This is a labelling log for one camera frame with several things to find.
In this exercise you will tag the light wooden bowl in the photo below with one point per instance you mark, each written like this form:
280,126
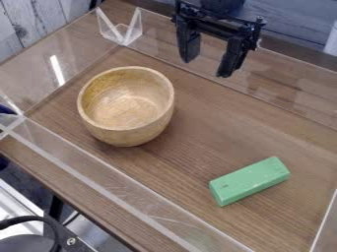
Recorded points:
126,105

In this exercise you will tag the clear acrylic tray wall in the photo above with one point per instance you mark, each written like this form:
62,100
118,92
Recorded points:
147,193

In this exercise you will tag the green rectangular block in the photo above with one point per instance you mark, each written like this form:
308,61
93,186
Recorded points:
249,180

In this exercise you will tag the black table leg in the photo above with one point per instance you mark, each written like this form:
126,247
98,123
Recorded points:
55,208

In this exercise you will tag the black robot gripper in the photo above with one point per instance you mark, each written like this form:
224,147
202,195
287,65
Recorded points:
218,18

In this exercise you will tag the black metal bracket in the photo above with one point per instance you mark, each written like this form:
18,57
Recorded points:
70,241

